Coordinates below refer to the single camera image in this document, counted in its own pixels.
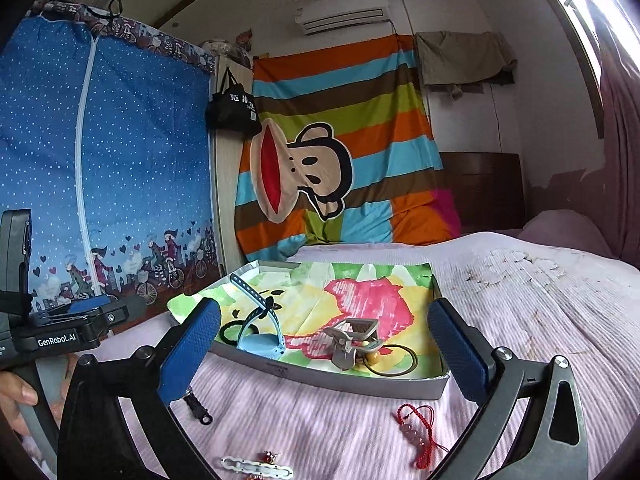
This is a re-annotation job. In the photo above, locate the blue dotted fabric wardrobe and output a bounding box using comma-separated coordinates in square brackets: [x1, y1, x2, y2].
[1, 3, 219, 312]

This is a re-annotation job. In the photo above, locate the pink pillow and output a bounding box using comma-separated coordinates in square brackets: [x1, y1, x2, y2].
[518, 209, 614, 258]

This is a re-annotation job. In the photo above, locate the olive hanging cloth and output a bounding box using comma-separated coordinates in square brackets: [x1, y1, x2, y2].
[414, 30, 518, 100]

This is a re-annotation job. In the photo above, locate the grey hair claw clip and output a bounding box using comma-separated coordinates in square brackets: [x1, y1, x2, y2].
[322, 318, 383, 370]

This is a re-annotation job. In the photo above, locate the person's left hand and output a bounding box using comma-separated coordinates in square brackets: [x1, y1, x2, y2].
[0, 351, 79, 436]

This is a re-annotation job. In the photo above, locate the white pearl hair clip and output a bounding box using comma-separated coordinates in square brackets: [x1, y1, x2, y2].
[219, 456, 294, 480]

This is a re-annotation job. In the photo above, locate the dark wooden headboard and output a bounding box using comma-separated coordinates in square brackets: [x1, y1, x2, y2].
[440, 152, 526, 234]

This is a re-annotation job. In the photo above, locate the grey tray colourful paper lining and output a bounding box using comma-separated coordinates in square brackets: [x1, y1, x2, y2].
[168, 261, 449, 401]

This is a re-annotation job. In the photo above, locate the pink bed cover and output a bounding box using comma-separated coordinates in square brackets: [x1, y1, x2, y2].
[19, 209, 640, 480]

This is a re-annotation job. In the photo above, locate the black hanging bag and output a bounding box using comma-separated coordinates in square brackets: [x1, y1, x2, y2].
[205, 67, 262, 138]

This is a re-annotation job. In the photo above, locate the striped monkey blanket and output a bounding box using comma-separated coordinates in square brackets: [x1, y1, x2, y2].
[234, 35, 461, 260]

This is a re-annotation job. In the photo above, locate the black camera box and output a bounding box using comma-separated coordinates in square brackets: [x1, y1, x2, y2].
[0, 209, 32, 332]

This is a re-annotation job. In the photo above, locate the brown hair tie yellow bead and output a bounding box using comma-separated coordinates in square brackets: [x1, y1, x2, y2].
[356, 344, 419, 378]

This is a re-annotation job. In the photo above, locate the red string bracelet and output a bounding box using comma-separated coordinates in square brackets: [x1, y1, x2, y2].
[394, 403, 450, 470]

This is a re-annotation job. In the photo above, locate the pink curtain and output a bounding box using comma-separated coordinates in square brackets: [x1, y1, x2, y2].
[586, 0, 639, 266]

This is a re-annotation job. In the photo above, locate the white air conditioner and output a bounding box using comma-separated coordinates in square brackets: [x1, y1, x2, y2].
[294, 0, 390, 36]

